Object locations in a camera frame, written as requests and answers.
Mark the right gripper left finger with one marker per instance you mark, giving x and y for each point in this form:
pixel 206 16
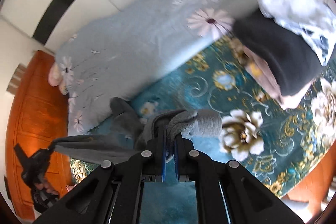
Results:
pixel 112 193

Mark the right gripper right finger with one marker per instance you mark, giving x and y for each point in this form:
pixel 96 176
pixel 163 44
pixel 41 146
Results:
pixel 227 192

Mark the grey sweatshirt garment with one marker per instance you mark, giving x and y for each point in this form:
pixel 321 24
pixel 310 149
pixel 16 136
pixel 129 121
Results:
pixel 129 136

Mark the left hand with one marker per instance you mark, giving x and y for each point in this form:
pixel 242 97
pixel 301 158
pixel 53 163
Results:
pixel 45 185

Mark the orange wooden headboard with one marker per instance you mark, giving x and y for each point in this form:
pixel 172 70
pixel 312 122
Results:
pixel 38 115

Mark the teal floral bed sheet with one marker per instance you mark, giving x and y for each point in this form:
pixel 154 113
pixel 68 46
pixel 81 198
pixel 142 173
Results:
pixel 280 147

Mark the pink floral pillow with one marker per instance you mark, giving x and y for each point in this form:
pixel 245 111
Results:
pixel 55 79

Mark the light blue floral quilt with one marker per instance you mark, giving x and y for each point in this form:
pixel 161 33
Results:
pixel 120 55

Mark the pink folded garment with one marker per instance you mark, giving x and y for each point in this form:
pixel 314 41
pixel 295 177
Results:
pixel 259 70

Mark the black folded garment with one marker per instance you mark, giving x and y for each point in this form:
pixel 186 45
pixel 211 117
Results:
pixel 291 61

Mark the white blue patterned garment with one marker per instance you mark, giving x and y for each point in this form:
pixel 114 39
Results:
pixel 310 19

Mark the wall switch panel row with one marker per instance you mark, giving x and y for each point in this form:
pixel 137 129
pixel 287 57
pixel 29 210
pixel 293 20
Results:
pixel 16 79

